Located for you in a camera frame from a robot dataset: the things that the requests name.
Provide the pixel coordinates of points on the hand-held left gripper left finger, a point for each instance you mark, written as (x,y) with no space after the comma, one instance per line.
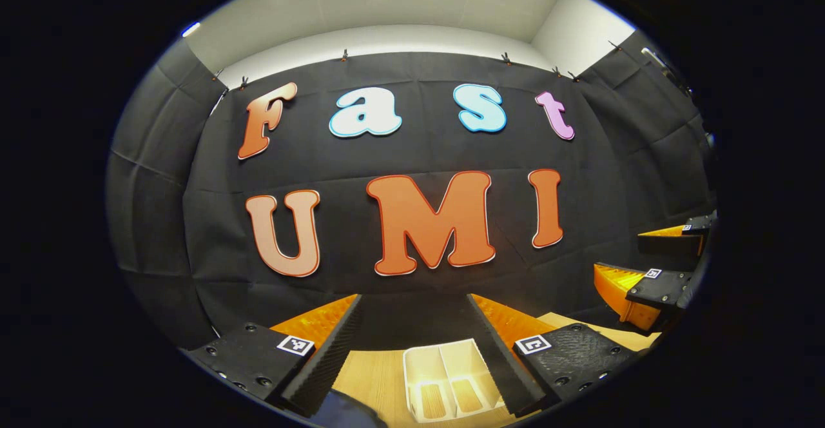
(332,357)

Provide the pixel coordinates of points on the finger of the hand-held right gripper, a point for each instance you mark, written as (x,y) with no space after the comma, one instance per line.
(664,286)
(670,244)

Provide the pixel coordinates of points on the ceiling light strip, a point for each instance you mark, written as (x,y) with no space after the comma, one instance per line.
(191,29)

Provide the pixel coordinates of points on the row of small backdrop clips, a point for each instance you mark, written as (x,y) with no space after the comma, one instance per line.
(506,59)

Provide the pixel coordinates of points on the grey metal rod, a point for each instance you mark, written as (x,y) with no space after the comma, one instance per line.
(664,67)

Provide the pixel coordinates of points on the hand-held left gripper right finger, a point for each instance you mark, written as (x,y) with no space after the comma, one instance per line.
(499,357)

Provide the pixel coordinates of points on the white plastic bookshelf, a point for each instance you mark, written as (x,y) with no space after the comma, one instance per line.
(445,370)

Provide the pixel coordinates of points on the blue schoolbag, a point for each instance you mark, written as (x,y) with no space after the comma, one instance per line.
(345,412)

